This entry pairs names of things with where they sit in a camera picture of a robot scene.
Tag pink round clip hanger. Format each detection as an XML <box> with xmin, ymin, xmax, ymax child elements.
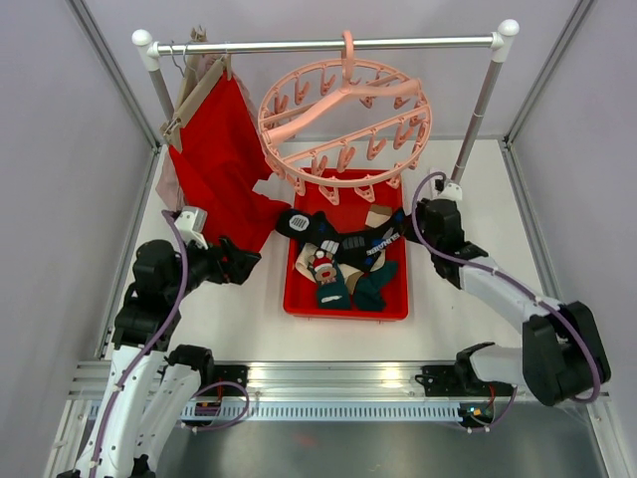
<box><xmin>257</xmin><ymin>31</ymin><xmax>433</xmax><ymax>205</ymax></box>

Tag teal christmas sock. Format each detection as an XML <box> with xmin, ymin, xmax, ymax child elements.
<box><xmin>309</xmin><ymin>249</ymin><xmax>351</xmax><ymax>311</ymax></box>

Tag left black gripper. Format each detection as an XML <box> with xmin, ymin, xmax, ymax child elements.
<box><xmin>165</xmin><ymin>232</ymin><xmax>261</xmax><ymax>302</ymax></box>

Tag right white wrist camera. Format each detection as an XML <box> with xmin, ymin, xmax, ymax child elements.
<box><xmin>434</xmin><ymin>179</ymin><xmax>463</xmax><ymax>201</ymax></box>

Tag red hanging cloth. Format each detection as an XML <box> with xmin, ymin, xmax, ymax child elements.
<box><xmin>168</xmin><ymin>77</ymin><xmax>290</xmax><ymax>252</ymax></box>

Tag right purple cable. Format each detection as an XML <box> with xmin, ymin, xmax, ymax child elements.
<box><xmin>410</xmin><ymin>171</ymin><xmax>612</xmax><ymax>402</ymax></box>

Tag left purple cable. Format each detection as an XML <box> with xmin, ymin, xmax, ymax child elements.
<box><xmin>89</xmin><ymin>211</ymin><xmax>193</xmax><ymax>469</ymax></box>

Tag aluminium frame post left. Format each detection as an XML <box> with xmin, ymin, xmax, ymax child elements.
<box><xmin>65</xmin><ymin>0</ymin><xmax>160</xmax><ymax>150</ymax></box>

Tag aluminium frame post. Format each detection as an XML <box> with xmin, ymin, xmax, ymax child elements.
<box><xmin>503</xmin><ymin>0</ymin><xmax>596</xmax><ymax>150</ymax></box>
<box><xmin>65</xmin><ymin>0</ymin><xmax>160</xmax><ymax>150</ymax></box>

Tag purple cable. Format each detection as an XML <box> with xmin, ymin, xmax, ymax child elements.
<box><xmin>89</xmin><ymin>211</ymin><xmax>193</xmax><ymax>469</ymax></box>
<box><xmin>410</xmin><ymin>171</ymin><xmax>612</xmax><ymax>402</ymax></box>

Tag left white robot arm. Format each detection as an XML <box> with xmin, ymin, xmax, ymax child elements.
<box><xmin>65</xmin><ymin>237</ymin><xmax>261</xmax><ymax>477</ymax></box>

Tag aluminium frame post right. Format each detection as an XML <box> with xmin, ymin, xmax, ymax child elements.
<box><xmin>503</xmin><ymin>0</ymin><xmax>596</xmax><ymax>150</ymax></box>

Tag white slotted cable duct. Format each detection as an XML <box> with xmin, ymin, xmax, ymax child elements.
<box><xmin>178</xmin><ymin>403</ymin><xmax>472</xmax><ymax>422</ymax></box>

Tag beige clip hanger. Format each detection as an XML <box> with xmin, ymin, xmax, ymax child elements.
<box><xmin>160</xmin><ymin>54</ymin><xmax>232</xmax><ymax>152</ymax></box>

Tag metal clothes rack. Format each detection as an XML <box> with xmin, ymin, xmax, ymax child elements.
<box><xmin>131</xmin><ymin>19</ymin><xmax>520</xmax><ymax>183</ymax></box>

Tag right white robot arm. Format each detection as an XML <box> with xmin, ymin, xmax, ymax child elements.
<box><xmin>392</xmin><ymin>199</ymin><xmax>611</xmax><ymax>406</ymax></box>

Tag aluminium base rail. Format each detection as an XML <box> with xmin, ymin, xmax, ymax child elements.
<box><xmin>69</xmin><ymin>361</ymin><xmax>611</xmax><ymax>399</ymax></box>

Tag brown beige striped sock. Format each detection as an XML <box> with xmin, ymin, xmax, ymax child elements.
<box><xmin>295</xmin><ymin>205</ymin><xmax>392</xmax><ymax>295</ymax></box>

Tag pink hanging garment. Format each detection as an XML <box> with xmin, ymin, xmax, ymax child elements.
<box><xmin>155</xmin><ymin>70</ymin><xmax>258</xmax><ymax>211</ymax></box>

